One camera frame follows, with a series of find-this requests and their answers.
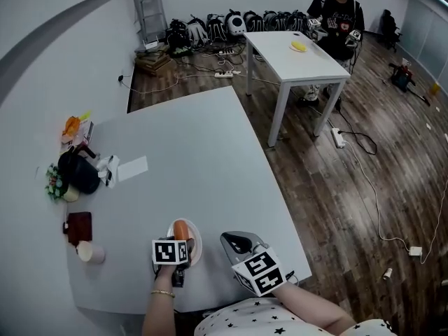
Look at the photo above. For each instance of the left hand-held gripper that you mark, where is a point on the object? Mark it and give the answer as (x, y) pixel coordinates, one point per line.
(169, 253)

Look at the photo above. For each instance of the person's left forearm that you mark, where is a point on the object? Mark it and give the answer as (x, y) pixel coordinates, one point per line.
(159, 310)

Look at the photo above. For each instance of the white table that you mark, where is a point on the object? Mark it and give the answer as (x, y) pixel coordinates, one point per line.
(290, 65)

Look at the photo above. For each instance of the orange plastic bag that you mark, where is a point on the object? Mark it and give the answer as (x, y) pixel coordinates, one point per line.
(71, 126)

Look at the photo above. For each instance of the metal ladder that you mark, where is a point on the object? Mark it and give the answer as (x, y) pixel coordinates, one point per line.
(148, 9)

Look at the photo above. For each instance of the black office chair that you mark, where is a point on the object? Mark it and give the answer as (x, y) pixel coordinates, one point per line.
(389, 28)

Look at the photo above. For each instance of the white star-print shirt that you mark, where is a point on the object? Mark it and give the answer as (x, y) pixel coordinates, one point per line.
(252, 318)

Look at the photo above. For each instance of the orange sausage food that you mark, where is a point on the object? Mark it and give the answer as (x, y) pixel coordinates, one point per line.
(181, 229)

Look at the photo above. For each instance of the small white plate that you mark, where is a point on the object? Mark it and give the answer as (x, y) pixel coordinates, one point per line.
(293, 48)

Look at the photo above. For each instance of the pink box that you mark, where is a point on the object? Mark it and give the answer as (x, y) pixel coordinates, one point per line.
(84, 133)

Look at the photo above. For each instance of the small flower bouquet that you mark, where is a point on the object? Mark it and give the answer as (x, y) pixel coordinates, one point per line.
(54, 184)

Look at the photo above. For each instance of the brown leather wallet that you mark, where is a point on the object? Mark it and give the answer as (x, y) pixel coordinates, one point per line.
(80, 227)

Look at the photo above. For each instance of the person's right forearm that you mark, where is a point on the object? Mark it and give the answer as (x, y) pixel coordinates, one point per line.
(311, 310)

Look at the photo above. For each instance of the yellow food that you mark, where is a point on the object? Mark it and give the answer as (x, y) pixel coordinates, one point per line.
(298, 45)

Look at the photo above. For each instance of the white paper sheet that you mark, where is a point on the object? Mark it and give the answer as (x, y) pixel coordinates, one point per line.
(132, 168)

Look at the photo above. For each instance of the crumpled white wrapper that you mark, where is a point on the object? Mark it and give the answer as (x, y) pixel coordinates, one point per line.
(109, 170)

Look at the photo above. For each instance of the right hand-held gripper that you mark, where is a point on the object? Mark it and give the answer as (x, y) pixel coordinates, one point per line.
(260, 268)

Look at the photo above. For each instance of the yellow container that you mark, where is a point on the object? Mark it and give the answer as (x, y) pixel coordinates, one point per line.
(435, 89)

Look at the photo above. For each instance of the red and black machine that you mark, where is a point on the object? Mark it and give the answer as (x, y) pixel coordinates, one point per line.
(402, 75)

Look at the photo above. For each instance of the beige paper cup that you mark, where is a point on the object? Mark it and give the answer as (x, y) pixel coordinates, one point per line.
(91, 253)

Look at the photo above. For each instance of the white router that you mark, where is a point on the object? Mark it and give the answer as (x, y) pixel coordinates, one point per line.
(151, 45)

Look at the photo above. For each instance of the cream round cup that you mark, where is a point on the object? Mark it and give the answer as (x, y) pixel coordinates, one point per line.
(71, 194)

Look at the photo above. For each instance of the white power strip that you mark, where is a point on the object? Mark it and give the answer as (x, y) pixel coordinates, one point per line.
(338, 137)
(227, 52)
(224, 74)

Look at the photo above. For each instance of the white power adapter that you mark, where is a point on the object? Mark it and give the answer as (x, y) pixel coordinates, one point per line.
(415, 251)

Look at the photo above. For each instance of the row of backpacks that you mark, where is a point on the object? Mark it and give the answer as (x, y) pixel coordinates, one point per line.
(234, 24)

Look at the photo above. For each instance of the black kettle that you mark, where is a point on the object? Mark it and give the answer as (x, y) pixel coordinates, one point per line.
(82, 175)

